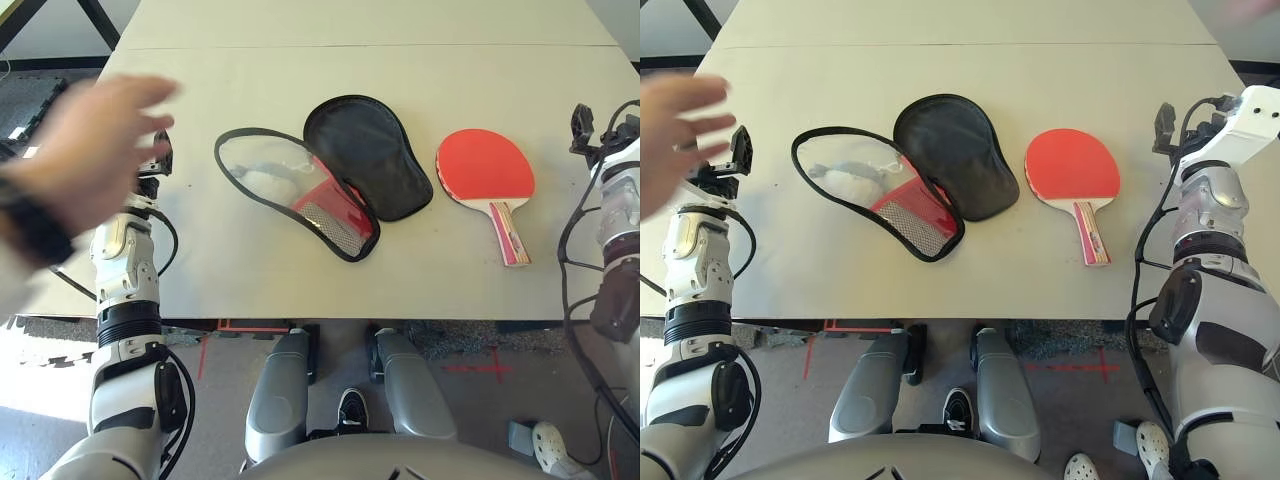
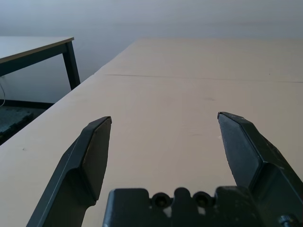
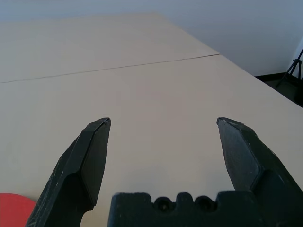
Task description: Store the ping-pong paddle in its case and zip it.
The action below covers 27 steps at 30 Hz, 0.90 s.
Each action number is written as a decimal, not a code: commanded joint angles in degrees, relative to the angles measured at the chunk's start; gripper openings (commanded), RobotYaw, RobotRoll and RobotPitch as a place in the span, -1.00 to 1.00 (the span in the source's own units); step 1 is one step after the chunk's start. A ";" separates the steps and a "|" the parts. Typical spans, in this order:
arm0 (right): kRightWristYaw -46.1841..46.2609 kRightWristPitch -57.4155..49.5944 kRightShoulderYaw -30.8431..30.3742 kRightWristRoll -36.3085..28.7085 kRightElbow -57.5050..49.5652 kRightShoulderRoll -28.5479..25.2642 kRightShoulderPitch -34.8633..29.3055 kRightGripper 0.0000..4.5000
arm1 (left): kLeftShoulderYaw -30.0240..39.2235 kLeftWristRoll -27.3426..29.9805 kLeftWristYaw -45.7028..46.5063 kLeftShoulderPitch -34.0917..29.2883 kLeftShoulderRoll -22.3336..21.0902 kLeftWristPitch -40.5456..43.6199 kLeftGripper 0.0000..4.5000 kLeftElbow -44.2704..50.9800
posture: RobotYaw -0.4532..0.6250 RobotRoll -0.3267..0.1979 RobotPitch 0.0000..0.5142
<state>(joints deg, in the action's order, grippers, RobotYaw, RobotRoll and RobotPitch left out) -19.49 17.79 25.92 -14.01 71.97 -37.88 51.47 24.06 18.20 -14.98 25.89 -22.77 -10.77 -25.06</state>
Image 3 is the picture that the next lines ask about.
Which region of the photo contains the black camera tripod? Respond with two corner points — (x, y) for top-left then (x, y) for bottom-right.
(276, 47), (303, 95)

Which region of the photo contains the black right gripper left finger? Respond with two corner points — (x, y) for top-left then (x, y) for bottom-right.
(25, 117), (111, 227)

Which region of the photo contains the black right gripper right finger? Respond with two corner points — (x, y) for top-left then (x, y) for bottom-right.
(216, 117), (303, 227)

